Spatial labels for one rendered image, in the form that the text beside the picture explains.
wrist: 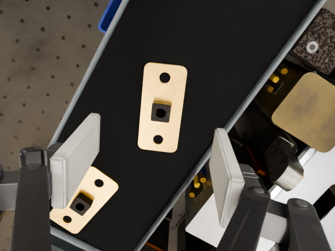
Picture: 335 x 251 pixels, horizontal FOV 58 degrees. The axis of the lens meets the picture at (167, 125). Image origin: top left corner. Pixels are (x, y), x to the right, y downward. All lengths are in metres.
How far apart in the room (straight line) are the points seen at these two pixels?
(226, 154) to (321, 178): 0.38
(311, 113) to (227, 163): 0.24
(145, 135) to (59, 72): 0.53
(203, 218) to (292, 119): 0.16
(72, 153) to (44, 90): 0.67
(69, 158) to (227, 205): 0.08
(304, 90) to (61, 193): 0.30
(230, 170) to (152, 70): 0.14
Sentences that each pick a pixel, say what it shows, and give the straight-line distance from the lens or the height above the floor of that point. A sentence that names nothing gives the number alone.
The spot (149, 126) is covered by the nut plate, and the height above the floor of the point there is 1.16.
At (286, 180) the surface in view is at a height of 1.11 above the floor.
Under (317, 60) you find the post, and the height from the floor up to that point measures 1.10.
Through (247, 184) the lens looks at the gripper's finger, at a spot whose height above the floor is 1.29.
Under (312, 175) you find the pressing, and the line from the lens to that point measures 0.53.
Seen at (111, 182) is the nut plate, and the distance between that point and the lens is 0.32.
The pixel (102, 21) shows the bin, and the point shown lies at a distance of 0.66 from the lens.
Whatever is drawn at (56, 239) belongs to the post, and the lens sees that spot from 0.43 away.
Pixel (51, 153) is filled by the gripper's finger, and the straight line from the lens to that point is 0.18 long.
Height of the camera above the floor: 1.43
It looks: 69 degrees down
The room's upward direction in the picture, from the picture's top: 173 degrees counter-clockwise
